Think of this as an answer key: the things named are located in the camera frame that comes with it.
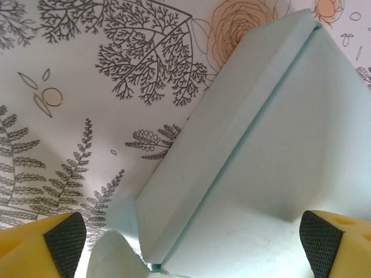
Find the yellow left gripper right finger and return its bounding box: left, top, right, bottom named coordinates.
left=298, top=210, right=371, bottom=278

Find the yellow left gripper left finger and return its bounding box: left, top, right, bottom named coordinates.
left=0, top=211, right=88, bottom=278

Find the teal paper box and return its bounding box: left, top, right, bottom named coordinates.
left=86, top=8, right=371, bottom=278

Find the floral table mat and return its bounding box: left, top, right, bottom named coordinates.
left=0, top=0, right=371, bottom=250

